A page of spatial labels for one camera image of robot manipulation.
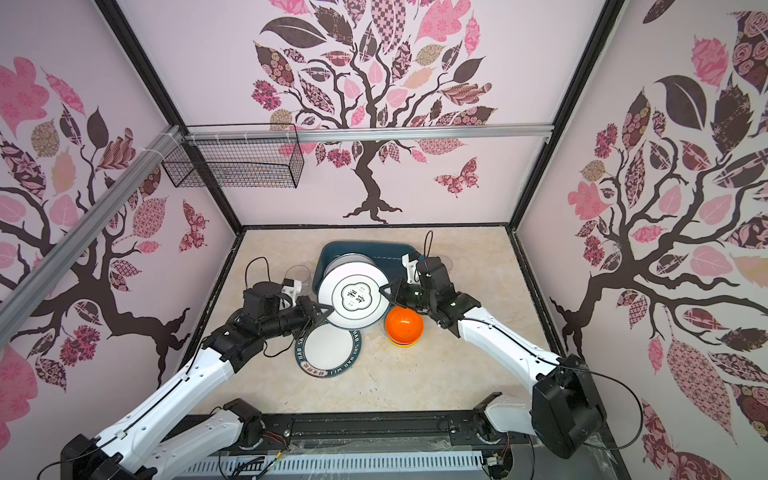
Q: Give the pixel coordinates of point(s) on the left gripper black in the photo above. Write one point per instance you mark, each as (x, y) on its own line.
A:
(311, 318)

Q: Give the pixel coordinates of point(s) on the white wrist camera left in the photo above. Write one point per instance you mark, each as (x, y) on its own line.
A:
(291, 288)

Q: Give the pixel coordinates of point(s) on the black wire basket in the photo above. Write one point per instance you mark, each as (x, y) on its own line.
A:
(260, 155)

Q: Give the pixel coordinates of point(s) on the white plate teal rim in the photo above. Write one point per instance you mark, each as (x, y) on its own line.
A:
(353, 291)

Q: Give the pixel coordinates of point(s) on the white plate red characters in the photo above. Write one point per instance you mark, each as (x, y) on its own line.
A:
(351, 258)

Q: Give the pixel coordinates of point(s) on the aluminium rail back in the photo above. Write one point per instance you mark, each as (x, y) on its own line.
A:
(378, 134)

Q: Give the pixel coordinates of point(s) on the yellow plastic bowl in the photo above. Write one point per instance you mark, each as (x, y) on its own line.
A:
(403, 344)

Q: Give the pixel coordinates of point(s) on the teal plastic bin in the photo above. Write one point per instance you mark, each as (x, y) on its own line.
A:
(386, 256)

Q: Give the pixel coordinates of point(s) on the orange plastic bowl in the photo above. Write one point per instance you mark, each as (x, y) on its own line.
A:
(403, 324)

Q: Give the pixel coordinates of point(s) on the clear cup left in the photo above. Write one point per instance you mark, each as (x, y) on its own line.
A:
(301, 273)

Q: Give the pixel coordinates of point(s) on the clear cup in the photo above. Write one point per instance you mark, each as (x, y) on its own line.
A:
(301, 273)
(446, 261)

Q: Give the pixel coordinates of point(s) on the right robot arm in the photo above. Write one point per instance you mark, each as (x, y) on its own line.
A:
(564, 408)

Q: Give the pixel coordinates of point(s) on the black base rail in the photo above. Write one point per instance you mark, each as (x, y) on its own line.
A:
(360, 426)

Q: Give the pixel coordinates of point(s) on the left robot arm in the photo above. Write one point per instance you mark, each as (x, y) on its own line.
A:
(220, 356)

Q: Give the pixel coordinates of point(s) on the aluminium rail left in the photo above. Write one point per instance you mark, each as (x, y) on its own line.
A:
(25, 298)

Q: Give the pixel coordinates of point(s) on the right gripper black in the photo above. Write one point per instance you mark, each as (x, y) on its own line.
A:
(398, 296)

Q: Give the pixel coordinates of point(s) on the white plate dark patterned rim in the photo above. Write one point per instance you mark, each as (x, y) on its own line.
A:
(328, 351)

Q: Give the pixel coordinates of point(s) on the white vented cable duct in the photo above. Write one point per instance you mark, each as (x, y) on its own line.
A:
(334, 466)

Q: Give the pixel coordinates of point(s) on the clear cup far right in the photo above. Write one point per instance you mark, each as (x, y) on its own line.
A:
(446, 261)

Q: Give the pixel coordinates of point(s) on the aluminium rail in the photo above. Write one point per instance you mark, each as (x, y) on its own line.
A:
(378, 134)
(25, 298)

